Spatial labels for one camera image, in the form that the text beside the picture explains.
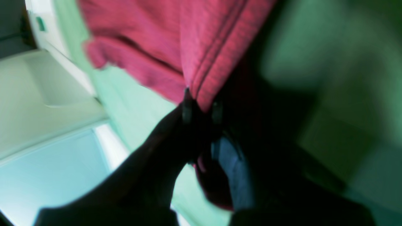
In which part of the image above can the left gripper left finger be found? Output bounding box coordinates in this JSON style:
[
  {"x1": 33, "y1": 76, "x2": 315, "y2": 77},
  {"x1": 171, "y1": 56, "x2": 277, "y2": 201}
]
[{"x1": 35, "y1": 89, "x2": 202, "y2": 226}]

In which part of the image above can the red T-shirt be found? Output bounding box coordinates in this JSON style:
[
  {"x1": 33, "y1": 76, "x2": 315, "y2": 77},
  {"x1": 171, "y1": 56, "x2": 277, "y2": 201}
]
[{"x1": 78, "y1": 0, "x2": 276, "y2": 208}]

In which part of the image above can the green table cloth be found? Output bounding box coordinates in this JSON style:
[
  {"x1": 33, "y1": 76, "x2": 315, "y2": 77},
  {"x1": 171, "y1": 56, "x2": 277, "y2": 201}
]
[{"x1": 55, "y1": 0, "x2": 401, "y2": 226}]

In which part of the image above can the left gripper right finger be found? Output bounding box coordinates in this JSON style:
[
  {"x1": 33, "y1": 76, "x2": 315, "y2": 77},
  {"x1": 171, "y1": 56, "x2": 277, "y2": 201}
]
[{"x1": 211, "y1": 98, "x2": 376, "y2": 226}]

